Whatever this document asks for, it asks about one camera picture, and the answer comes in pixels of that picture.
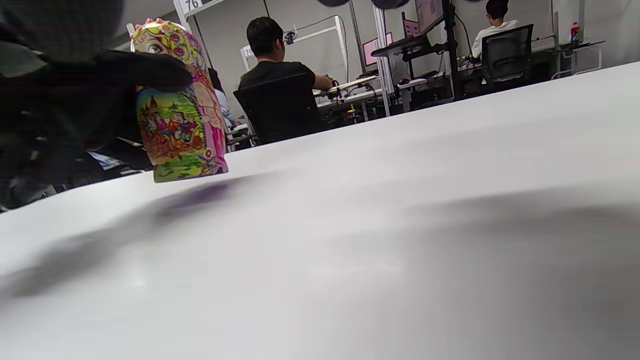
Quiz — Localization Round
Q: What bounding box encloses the person's right hand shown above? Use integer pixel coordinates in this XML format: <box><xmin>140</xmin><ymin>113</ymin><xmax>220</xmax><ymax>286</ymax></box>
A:
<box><xmin>0</xmin><ymin>0</ymin><xmax>411</xmax><ymax>63</ymax></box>

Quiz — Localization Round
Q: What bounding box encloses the person's left hand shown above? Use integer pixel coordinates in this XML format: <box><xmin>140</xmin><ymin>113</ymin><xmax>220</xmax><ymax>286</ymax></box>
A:
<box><xmin>0</xmin><ymin>45</ymin><xmax>193</xmax><ymax>211</ymax></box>

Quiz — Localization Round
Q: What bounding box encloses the large purple-scarf Russian doll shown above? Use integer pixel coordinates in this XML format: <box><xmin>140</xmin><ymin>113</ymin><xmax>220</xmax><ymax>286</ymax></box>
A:
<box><xmin>130</xmin><ymin>18</ymin><xmax>229</xmax><ymax>183</ymax></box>

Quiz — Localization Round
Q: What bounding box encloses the black office chair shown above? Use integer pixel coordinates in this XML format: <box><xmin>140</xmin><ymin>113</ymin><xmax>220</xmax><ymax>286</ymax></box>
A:
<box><xmin>233</xmin><ymin>74</ymin><xmax>328</xmax><ymax>147</ymax></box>

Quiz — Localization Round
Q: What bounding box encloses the light wooden desk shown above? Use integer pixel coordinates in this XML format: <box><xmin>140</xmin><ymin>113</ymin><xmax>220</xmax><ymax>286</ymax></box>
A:
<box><xmin>312</xmin><ymin>75</ymin><xmax>382</xmax><ymax>98</ymax></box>

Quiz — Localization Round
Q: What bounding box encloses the pink screen monitor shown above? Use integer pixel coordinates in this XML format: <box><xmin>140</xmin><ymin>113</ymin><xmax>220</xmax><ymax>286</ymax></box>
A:
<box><xmin>361</xmin><ymin>32</ymin><xmax>394</xmax><ymax>68</ymax></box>

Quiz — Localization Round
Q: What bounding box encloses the white column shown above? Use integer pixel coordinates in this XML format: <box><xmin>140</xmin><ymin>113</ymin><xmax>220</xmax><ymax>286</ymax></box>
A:
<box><xmin>372</xmin><ymin>4</ymin><xmax>397</xmax><ymax>118</ymax></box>

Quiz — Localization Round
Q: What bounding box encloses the black monitor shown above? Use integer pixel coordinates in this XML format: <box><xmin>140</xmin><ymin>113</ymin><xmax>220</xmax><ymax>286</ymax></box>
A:
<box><xmin>414</xmin><ymin>0</ymin><xmax>447</xmax><ymax>35</ymax></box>

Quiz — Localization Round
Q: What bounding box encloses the black monitor stand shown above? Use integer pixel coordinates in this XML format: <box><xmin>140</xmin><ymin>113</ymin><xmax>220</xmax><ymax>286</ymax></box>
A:
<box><xmin>371</xmin><ymin>0</ymin><xmax>465</xmax><ymax>102</ymax></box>

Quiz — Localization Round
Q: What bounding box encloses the black mesh chair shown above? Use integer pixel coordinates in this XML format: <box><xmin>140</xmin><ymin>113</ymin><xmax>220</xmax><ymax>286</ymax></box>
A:
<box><xmin>481</xmin><ymin>24</ymin><xmax>535</xmax><ymax>87</ymax></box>

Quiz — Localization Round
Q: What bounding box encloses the white metal frame post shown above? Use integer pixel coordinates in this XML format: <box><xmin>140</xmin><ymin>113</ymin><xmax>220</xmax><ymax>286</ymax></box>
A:
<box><xmin>172</xmin><ymin>0</ymin><xmax>226</xmax><ymax>32</ymax></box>

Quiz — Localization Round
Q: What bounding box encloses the white tube frame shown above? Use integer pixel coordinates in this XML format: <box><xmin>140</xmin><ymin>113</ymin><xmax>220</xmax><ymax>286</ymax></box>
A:
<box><xmin>240</xmin><ymin>15</ymin><xmax>351</xmax><ymax>83</ymax></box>

